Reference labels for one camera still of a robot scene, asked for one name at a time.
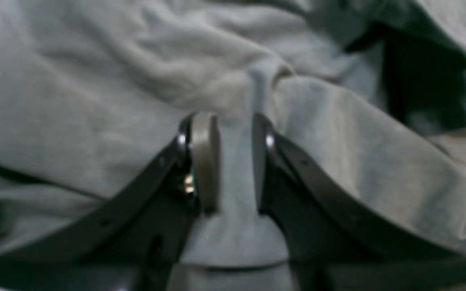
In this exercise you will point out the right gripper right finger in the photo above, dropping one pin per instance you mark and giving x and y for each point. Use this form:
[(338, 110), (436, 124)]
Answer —
[(334, 242)]

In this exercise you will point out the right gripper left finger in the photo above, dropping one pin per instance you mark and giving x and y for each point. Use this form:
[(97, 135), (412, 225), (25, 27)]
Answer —
[(132, 241)]

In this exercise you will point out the dark grey t-shirt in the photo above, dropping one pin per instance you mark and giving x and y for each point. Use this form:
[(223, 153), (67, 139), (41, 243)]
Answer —
[(374, 91)]

